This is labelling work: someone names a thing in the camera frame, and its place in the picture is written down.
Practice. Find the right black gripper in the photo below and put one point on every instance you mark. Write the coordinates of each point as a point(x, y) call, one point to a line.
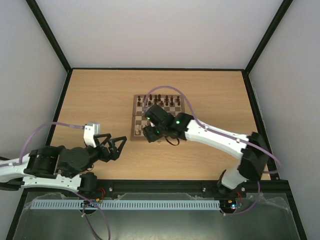
point(149, 131)

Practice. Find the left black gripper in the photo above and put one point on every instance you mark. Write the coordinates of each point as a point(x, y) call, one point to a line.
point(115, 153)

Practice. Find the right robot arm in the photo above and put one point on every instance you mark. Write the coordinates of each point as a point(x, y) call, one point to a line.
point(249, 150)

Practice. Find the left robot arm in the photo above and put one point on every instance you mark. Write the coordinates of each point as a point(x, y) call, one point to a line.
point(57, 167)

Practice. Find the wooden chess board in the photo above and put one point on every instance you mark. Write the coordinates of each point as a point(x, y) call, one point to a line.
point(138, 112)

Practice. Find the left electronics board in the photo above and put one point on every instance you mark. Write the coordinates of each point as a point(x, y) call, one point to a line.
point(92, 203)

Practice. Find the electronics board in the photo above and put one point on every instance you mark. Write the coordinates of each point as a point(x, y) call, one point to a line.
point(92, 203)
point(231, 204)

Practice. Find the right electronics board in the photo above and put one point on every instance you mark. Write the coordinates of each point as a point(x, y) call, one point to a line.
point(231, 204)

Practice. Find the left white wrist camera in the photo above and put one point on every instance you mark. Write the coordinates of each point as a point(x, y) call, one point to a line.
point(90, 130)

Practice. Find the light blue cable duct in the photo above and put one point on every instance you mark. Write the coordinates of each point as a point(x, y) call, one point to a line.
point(60, 204)

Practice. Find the black cage frame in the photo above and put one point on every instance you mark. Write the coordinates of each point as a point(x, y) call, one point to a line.
point(282, 10)

